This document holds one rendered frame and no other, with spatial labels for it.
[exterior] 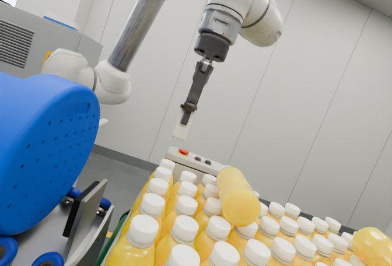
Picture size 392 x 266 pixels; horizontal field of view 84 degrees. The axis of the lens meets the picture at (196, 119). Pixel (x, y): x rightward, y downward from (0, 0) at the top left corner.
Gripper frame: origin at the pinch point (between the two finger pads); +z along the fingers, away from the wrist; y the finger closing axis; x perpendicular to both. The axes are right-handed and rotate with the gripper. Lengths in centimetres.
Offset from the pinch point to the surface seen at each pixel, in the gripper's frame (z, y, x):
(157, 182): 12.0, 7.5, -0.8
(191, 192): 12.5, 5.4, 6.8
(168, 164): 12.2, -5.2, 0.0
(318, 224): 12.6, -2.5, 41.7
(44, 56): 6, -130, -124
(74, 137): 9.2, 7.2, -19.5
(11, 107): 3.2, 20.2, -23.1
